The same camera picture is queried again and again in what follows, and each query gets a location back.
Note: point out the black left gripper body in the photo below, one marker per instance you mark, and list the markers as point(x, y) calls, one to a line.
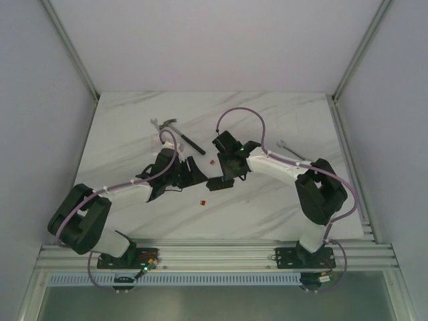
point(186, 174)

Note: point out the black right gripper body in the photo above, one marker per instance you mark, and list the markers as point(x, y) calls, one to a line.
point(229, 172)

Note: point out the black fuse box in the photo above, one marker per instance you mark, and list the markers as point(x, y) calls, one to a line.
point(219, 183)

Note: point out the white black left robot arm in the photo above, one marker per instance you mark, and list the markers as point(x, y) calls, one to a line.
point(80, 221)

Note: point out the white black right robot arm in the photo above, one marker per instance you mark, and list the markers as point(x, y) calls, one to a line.
point(320, 195)

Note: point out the silver wrench right side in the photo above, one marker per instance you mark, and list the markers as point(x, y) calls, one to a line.
point(282, 143)

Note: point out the silver wrench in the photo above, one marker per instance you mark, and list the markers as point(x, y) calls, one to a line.
point(282, 143)
point(159, 129)

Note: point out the silver wrench left side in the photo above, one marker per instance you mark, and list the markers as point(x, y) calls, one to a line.
point(159, 129)

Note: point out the black handle claw hammer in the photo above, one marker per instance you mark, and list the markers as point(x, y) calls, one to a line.
point(170, 124)

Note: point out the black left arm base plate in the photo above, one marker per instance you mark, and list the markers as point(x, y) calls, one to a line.
point(138, 258)

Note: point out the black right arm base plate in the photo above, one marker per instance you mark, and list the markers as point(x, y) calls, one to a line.
point(298, 258)

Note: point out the white slotted cable duct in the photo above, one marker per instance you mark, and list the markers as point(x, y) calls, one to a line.
point(75, 279)

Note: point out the aluminium mounting rail frame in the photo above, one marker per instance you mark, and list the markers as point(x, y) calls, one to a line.
point(238, 228)

